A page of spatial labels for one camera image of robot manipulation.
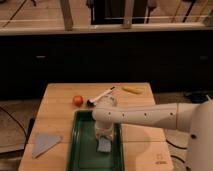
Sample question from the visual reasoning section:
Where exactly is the yellow banana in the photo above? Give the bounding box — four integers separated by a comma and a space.
122, 86, 143, 94

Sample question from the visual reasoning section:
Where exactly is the black floor cable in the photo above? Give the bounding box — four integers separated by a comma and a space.
0, 105, 29, 141

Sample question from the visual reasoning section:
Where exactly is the grey-blue sponge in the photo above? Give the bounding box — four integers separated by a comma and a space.
97, 136, 111, 153

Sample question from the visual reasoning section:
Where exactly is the orange tomato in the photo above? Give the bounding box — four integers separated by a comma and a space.
73, 95, 83, 107

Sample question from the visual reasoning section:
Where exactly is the green tray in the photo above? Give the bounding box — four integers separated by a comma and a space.
66, 110, 125, 171

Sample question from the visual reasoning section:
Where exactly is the grey triangular cloth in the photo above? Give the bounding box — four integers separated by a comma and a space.
32, 133, 62, 158

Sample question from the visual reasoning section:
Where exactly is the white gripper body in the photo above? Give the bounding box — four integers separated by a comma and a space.
94, 121, 114, 140

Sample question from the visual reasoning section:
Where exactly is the dark cabinet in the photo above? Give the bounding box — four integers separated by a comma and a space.
0, 30, 213, 99

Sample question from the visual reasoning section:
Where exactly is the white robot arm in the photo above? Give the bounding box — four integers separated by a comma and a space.
92, 100, 213, 171

